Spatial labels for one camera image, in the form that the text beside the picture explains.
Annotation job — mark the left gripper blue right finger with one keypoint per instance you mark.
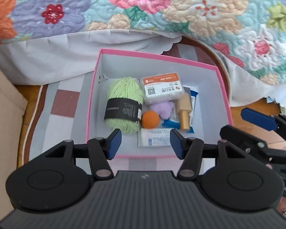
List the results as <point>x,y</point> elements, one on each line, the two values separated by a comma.
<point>178,143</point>

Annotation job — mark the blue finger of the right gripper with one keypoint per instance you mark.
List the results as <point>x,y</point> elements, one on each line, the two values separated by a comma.
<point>261,120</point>

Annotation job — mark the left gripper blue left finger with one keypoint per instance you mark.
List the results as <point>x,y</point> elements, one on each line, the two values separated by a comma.
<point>113,143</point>

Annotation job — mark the blue wet wipes packet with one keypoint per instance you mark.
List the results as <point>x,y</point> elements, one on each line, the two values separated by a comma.
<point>173,121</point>

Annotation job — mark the white tissue packet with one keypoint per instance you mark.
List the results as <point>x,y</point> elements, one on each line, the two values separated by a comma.
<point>159,137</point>

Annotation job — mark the orange ball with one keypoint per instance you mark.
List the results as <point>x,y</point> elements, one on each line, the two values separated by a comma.
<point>150,119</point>

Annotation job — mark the purple plush toy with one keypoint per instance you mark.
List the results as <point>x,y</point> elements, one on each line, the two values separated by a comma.
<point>163,109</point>

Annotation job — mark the gold perfume bottle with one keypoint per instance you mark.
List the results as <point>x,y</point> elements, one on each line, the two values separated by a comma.
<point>183,109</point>

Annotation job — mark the green yarn ball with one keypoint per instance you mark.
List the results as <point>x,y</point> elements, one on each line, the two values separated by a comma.
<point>124,105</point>

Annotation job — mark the clear cotton swab box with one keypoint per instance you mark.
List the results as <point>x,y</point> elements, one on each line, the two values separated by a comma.
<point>161,87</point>

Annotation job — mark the pink cardboard box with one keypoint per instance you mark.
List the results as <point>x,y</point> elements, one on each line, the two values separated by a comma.
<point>211,112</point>

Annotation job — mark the patterned oval rug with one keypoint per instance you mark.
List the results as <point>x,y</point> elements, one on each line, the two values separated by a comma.
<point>58,110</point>

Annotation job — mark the white bed skirt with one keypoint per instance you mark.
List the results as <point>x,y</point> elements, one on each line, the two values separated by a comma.
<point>56,58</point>

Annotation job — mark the floral quilt bedspread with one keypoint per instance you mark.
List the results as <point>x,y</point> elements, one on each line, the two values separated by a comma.
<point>252,33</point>

